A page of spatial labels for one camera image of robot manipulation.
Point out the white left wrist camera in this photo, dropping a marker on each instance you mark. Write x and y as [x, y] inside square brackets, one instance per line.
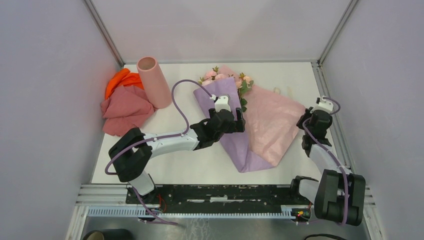
[221, 102]

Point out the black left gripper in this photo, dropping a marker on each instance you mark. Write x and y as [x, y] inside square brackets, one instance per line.
[240, 123]

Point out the orange cloth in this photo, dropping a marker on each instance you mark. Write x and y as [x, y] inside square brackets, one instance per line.
[124, 78]

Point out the pink cloth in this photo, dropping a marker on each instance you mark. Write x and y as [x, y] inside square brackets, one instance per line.
[128, 107]

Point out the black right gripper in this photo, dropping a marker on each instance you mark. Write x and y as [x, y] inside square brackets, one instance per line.
[307, 114]

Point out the black round object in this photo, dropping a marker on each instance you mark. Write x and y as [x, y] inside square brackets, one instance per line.
[109, 234]

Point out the pink wrapping paper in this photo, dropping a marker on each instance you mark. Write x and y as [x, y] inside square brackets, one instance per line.
[270, 119]

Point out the cream printed ribbon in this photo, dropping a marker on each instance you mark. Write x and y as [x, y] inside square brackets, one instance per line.
[288, 92]

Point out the pink cylindrical vase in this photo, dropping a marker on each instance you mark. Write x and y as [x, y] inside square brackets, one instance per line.
[154, 82]

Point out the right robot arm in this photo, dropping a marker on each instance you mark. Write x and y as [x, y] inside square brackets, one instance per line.
[339, 194]

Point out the purple paper flower bouquet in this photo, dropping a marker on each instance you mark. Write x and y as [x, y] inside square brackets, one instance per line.
[235, 144]

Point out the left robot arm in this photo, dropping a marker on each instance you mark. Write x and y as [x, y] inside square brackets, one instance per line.
[130, 155]

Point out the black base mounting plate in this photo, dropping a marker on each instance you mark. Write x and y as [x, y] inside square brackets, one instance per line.
[226, 207]

